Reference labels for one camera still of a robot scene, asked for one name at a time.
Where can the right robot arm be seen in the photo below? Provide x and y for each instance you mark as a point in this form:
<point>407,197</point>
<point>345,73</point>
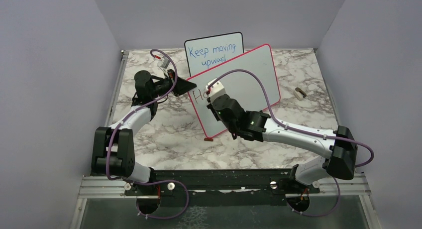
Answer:
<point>336,148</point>

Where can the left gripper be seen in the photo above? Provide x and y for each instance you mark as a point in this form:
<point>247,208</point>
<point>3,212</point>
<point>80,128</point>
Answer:
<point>182,86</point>

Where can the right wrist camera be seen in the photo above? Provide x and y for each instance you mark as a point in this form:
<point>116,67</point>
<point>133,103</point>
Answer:
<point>214,89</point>

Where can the small white eraser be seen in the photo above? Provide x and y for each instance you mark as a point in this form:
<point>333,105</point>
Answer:
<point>299,93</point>

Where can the black mounting rail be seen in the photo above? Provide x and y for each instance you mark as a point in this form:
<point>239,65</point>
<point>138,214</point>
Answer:
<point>210,188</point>

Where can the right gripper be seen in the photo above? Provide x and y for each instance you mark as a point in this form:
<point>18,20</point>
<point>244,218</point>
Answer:
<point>210,106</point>

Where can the black framed whiteboard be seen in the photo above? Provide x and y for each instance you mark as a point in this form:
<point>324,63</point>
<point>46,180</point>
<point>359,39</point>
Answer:
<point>205,52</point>

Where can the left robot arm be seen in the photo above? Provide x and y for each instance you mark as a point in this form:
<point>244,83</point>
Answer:
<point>113,149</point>

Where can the pink framed whiteboard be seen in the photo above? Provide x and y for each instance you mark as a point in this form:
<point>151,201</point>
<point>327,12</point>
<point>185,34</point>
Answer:
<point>252,67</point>

